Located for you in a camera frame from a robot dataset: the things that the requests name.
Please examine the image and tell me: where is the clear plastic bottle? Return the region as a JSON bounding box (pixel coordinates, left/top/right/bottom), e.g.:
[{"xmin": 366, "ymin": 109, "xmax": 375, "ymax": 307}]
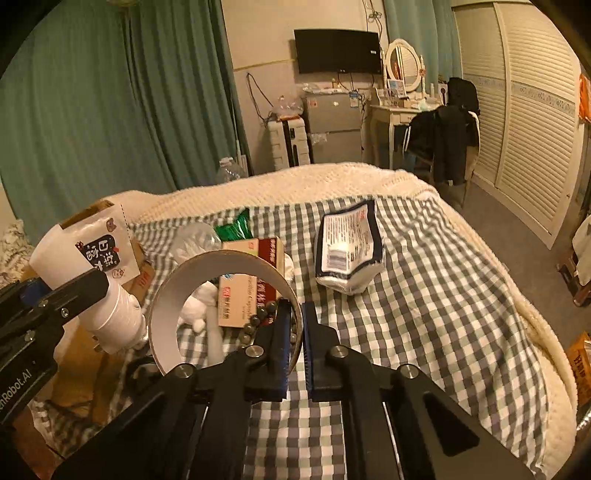
[{"xmin": 173, "ymin": 223, "xmax": 223, "ymax": 264}]

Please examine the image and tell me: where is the cardboard box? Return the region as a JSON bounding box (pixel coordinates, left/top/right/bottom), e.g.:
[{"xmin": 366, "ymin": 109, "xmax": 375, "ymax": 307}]
[{"xmin": 18, "ymin": 198, "xmax": 158, "ymax": 425}]

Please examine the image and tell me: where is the orange printed bag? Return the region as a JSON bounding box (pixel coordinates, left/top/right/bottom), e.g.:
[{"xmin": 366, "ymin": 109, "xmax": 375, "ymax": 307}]
[{"xmin": 566, "ymin": 330, "xmax": 591, "ymax": 402}]

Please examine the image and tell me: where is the large cardboard tape roll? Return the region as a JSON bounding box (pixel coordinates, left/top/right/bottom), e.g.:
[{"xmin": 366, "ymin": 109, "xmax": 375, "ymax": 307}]
[{"xmin": 147, "ymin": 250, "xmax": 304, "ymax": 376}]

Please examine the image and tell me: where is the white dressing table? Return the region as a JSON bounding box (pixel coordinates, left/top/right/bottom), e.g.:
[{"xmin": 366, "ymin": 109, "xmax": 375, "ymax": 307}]
[{"xmin": 367, "ymin": 99, "xmax": 444, "ymax": 169}]

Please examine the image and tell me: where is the white printed paper cup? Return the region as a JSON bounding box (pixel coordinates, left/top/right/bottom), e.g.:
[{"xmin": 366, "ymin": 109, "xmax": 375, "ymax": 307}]
[{"xmin": 30, "ymin": 205, "xmax": 149, "ymax": 354}]

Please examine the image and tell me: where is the orange hanging cloth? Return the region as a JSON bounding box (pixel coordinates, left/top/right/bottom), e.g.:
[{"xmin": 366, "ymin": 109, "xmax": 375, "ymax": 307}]
[{"xmin": 577, "ymin": 74, "xmax": 591, "ymax": 123}]

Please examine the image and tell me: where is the green checked blanket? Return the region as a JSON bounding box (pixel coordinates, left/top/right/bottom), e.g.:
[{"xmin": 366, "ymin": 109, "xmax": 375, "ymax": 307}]
[{"xmin": 28, "ymin": 196, "xmax": 550, "ymax": 480}]

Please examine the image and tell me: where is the white louvered wardrobe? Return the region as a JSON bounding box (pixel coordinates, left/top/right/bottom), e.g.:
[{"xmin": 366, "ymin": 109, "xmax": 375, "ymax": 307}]
[{"xmin": 452, "ymin": 0, "xmax": 583, "ymax": 250}]

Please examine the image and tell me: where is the white oval vanity mirror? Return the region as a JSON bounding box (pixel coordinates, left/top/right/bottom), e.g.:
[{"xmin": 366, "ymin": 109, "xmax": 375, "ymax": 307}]
[{"xmin": 383, "ymin": 39, "xmax": 426, "ymax": 100}]

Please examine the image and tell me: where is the white suitcase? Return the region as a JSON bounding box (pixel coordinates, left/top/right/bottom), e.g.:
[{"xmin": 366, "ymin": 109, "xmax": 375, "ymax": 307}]
[{"xmin": 268, "ymin": 115, "xmax": 311, "ymax": 174}]

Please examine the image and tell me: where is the black backpack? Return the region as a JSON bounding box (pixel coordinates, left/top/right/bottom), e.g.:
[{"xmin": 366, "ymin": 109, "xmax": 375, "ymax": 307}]
[{"xmin": 447, "ymin": 77, "xmax": 480, "ymax": 112}]

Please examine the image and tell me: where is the orange white medicine box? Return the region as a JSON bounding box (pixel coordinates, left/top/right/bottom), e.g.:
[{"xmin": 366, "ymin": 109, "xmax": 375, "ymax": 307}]
[{"xmin": 217, "ymin": 273, "xmax": 280, "ymax": 329}]

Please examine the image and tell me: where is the black wall television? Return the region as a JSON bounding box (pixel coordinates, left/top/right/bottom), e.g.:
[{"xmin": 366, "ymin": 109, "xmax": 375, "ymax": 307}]
[{"xmin": 294, "ymin": 28, "xmax": 382, "ymax": 75}]

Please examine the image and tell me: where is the white plush toy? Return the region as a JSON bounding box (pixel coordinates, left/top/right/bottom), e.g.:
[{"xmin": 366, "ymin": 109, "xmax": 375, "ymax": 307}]
[{"xmin": 178, "ymin": 281, "xmax": 228, "ymax": 366}]

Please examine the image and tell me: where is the dark bead bracelet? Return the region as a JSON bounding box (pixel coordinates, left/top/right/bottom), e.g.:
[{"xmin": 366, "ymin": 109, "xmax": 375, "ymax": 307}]
[{"xmin": 239, "ymin": 299, "xmax": 298, "ymax": 347}]

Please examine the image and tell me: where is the silver mini fridge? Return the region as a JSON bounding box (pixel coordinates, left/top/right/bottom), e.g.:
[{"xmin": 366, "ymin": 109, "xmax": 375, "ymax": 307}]
[{"xmin": 302, "ymin": 90, "xmax": 363, "ymax": 163}]

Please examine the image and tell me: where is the floral pillow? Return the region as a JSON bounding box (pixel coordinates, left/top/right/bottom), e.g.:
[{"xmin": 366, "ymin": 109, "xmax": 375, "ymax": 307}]
[{"xmin": 0, "ymin": 219, "xmax": 35, "ymax": 287}]

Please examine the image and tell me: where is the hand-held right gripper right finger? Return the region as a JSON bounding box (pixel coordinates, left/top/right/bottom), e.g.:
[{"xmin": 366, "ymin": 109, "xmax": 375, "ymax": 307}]
[{"xmin": 302, "ymin": 302, "xmax": 536, "ymax": 480}]

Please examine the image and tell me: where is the large clear water jug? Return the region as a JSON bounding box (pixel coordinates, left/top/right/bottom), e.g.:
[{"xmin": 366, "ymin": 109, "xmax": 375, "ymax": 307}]
[{"xmin": 216, "ymin": 157, "xmax": 247, "ymax": 183}]

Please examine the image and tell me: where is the chair with black clothes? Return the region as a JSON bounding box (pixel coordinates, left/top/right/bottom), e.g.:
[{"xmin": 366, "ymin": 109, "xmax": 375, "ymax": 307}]
[{"xmin": 403, "ymin": 105, "xmax": 481, "ymax": 185}]

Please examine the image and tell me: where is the green foil packet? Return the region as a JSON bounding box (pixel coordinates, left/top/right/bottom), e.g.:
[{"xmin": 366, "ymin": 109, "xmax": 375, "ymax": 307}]
[{"xmin": 213, "ymin": 208, "xmax": 253, "ymax": 241}]

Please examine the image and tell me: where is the black wall cable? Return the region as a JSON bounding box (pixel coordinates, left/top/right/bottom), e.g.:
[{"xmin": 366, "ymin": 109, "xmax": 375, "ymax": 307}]
[{"xmin": 246, "ymin": 71, "xmax": 273, "ymax": 121}]

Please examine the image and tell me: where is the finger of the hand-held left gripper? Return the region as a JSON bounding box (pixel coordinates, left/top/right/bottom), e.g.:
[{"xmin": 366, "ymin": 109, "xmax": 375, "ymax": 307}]
[{"xmin": 0, "ymin": 268, "xmax": 110, "ymax": 330}]

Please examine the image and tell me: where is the green curtain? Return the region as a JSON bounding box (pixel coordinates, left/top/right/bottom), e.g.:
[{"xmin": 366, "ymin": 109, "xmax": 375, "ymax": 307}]
[
  {"xmin": 0, "ymin": 0, "xmax": 139, "ymax": 222},
  {"xmin": 124, "ymin": 0, "xmax": 252, "ymax": 195},
  {"xmin": 383, "ymin": 0, "xmax": 462, "ymax": 79}
]

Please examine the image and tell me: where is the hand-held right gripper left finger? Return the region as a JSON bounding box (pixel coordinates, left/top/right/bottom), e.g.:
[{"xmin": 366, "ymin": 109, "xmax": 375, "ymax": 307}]
[{"xmin": 51, "ymin": 299, "xmax": 305, "ymax": 480}]

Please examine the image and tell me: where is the dark red beige medicine box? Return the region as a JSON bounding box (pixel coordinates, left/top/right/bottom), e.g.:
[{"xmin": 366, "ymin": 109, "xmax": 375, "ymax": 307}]
[{"xmin": 222, "ymin": 237, "xmax": 286, "ymax": 273}]

